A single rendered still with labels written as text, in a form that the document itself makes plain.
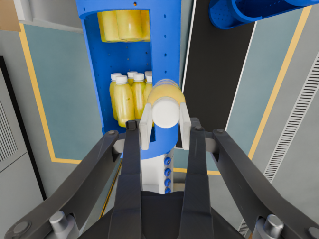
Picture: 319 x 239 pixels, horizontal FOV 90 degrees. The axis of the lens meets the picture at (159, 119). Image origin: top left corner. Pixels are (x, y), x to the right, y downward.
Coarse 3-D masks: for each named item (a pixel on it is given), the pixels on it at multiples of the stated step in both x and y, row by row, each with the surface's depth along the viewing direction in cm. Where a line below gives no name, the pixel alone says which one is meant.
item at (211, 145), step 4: (192, 120) 18; (196, 120) 18; (192, 124) 17; (196, 124) 17; (200, 124) 17; (208, 132) 15; (208, 136) 14; (208, 140) 14; (212, 140) 14; (208, 144) 14; (212, 144) 14; (216, 144) 14; (208, 148) 14; (212, 148) 14; (216, 148) 14; (212, 152) 14; (216, 152) 14
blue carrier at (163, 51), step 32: (96, 0) 34; (128, 0) 33; (160, 0) 36; (96, 32) 52; (160, 32) 38; (96, 64) 53; (128, 64) 64; (160, 64) 41; (96, 96) 54; (160, 128) 48
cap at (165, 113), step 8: (160, 104) 21; (168, 104) 21; (176, 104) 21; (152, 112) 21; (160, 112) 21; (168, 112) 21; (176, 112) 21; (160, 120) 22; (168, 120) 22; (176, 120) 22
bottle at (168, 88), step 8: (160, 80) 35; (168, 80) 32; (152, 88) 30; (160, 88) 25; (168, 88) 24; (176, 88) 25; (152, 96) 24; (160, 96) 23; (168, 96) 23; (176, 96) 24; (152, 104) 24
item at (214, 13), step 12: (216, 0) 103; (228, 0) 86; (240, 0) 120; (252, 0) 111; (264, 0) 98; (276, 0) 87; (288, 0) 54; (300, 0) 51; (312, 0) 50; (216, 12) 123; (228, 12) 123; (240, 12) 85; (252, 12) 110; (264, 12) 93; (276, 12) 77; (216, 24) 122; (228, 24) 126; (240, 24) 110
